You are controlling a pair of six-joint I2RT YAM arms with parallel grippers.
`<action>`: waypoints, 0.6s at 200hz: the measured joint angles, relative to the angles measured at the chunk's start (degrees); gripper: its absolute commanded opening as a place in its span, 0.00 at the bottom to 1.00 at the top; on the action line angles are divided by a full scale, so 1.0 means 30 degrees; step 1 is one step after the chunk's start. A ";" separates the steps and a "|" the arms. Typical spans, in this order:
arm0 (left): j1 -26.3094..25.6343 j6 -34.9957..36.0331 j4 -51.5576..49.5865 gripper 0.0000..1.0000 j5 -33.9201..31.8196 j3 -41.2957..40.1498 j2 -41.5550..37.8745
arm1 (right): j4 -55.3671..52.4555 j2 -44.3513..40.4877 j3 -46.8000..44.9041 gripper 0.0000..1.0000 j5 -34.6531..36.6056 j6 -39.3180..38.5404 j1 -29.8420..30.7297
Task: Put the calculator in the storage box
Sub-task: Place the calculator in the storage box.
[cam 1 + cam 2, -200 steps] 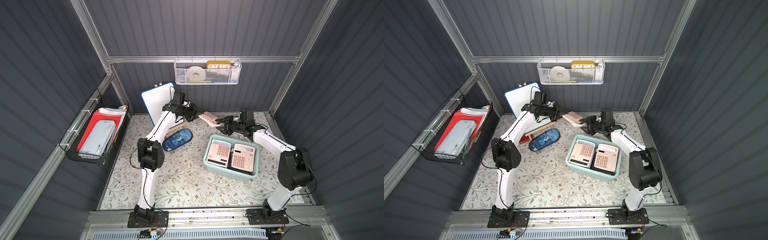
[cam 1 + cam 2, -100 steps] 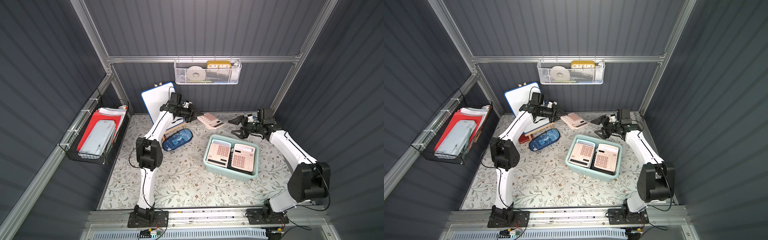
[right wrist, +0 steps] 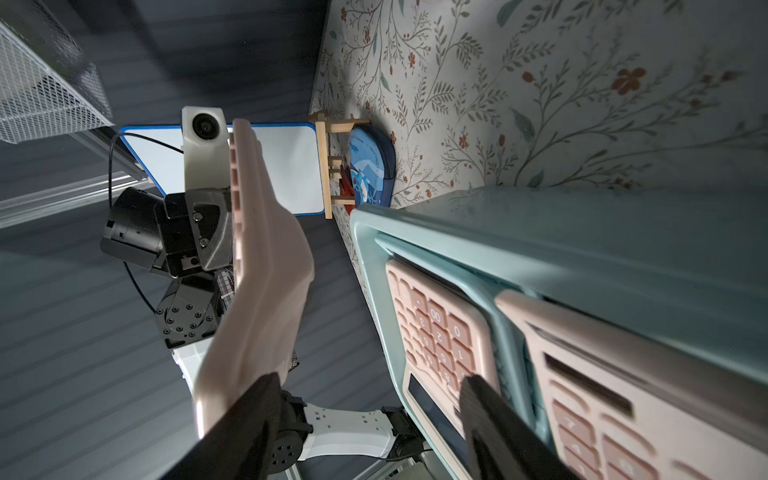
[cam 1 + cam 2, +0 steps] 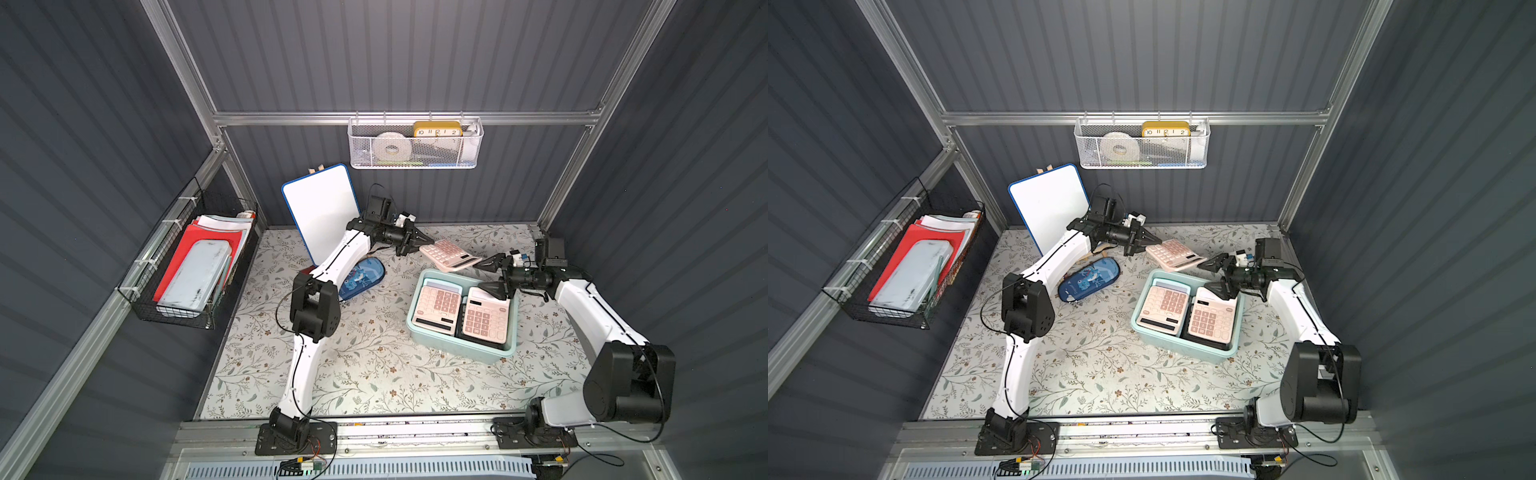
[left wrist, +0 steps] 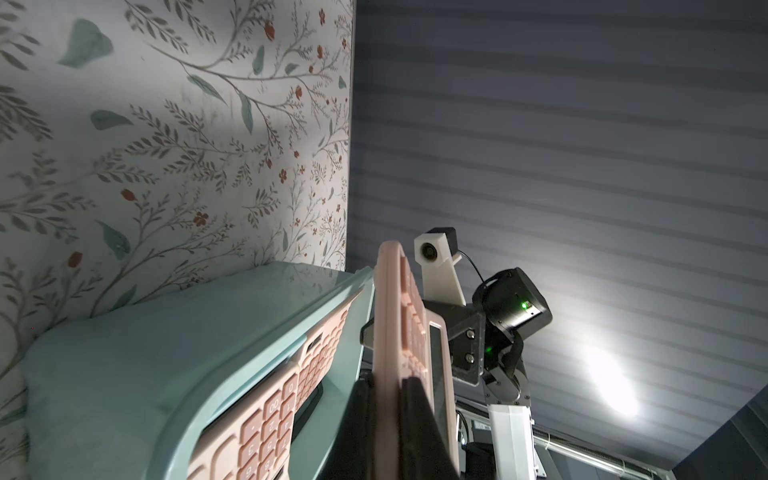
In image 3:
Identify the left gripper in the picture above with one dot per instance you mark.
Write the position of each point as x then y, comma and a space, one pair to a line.
196, 231

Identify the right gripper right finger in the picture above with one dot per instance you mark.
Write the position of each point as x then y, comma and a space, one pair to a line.
500, 444

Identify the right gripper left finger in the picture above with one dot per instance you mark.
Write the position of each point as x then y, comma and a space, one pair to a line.
239, 446

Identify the small pink calculator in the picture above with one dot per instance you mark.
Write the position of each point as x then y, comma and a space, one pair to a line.
273, 268

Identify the pink calculator back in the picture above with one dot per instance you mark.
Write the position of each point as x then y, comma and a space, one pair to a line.
446, 339

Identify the mint green storage box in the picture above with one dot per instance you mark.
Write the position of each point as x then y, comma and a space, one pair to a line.
688, 271

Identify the teal calculator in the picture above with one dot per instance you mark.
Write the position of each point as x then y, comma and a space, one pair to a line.
516, 372

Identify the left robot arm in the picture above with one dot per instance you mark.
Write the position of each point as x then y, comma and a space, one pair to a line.
188, 317

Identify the blue framed whiteboard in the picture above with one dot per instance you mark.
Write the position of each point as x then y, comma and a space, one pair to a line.
290, 153

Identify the blue dinosaur pencil case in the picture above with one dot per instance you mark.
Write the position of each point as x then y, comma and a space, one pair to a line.
372, 166

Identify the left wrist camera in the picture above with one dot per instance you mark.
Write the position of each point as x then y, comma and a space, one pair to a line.
206, 151

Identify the white mesh wall basket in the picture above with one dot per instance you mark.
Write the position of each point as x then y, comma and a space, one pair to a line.
48, 85

